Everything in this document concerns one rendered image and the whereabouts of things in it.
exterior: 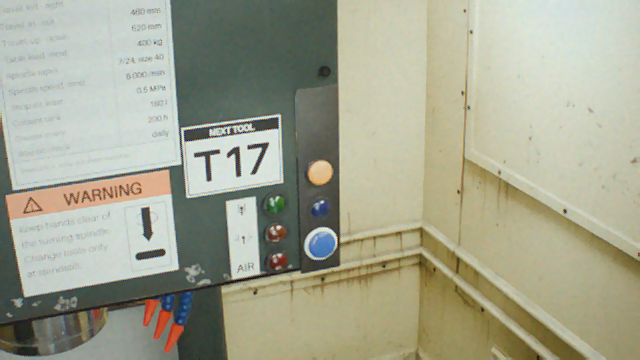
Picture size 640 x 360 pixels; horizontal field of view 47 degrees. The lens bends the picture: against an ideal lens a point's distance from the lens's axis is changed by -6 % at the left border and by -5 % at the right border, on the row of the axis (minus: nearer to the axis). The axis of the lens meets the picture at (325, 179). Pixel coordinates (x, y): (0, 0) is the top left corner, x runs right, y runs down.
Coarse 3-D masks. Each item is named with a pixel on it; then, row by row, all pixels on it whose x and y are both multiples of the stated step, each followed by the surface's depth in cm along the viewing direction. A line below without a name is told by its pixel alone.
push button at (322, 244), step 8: (320, 232) 81; (328, 232) 82; (312, 240) 81; (320, 240) 81; (328, 240) 81; (312, 248) 81; (320, 248) 81; (328, 248) 82; (312, 256) 82; (320, 256) 82; (328, 256) 82
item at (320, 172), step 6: (318, 162) 78; (324, 162) 79; (312, 168) 78; (318, 168) 78; (324, 168) 79; (330, 168) 79; (312, 174) 78; (318, 174) 78; (324, 174) 79; (330, 174) 79; (312, 180) 79; (318, 180) 79; (324, 180) 79
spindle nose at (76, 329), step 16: (48, 320) 87; (64, 320) 88; (80, 320) 89; (96, 320) 92; (0, 336) 87; (16, 336) 87; (32, 336) 87; (48, 336) 87; (64, 336) 88; (80, 336) 90; (16, 352) 88; (32, 352) 88; (48, 352) 88
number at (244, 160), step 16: (224, 144) 74; (240, 144) 75; (256, 144) 76; (272, 144) 76; (224, 160) 75; (240, 160) 75; (256, 160) 76; (272, 160) 77; (224, 176) 75; (240, 176) 76; (256, 176) 77; (272, 176) 77
